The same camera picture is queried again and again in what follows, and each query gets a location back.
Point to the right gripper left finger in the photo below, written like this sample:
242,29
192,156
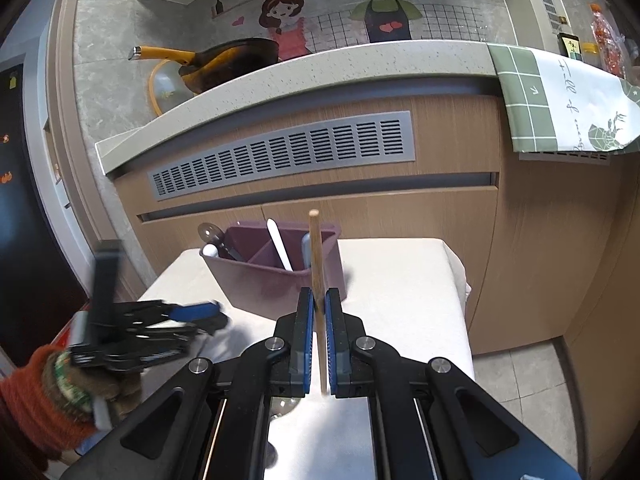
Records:
279,366

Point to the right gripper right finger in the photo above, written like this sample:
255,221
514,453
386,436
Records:
362,367

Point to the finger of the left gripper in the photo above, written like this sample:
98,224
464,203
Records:
200,327
192,310

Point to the wooden chopstick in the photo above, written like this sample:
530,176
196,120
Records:
317,286

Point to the wooden kitchen cabinet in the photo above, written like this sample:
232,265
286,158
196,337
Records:
551,248

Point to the brown gloved left hand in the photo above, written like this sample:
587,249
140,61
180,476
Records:
73,390

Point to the steel spoon on table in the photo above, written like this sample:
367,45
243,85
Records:
280,407

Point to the maroon plastic utensil caddy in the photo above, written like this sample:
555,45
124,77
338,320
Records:
258,282

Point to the steel ladle in caddy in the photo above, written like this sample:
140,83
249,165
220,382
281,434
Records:
211,234

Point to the black refrigerator door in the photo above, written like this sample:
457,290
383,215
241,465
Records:
39,290

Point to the orange knitted left sleeve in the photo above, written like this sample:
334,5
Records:
36,426

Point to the glass pan lid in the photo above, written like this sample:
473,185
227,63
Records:
166,88

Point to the grey ventilation grille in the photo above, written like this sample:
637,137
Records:
362,140

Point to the speckled countertop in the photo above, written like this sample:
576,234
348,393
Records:
391,60

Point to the green checked towel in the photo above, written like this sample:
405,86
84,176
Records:
556,104

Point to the small white handle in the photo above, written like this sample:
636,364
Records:
210,251

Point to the white handled utensil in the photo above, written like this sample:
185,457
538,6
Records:
277,240

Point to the blue handled utensil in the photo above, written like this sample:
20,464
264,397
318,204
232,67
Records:
305,249

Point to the yellow handled frying pan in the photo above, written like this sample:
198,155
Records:
208,69

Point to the cartoon wall sticker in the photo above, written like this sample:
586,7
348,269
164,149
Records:
302,27

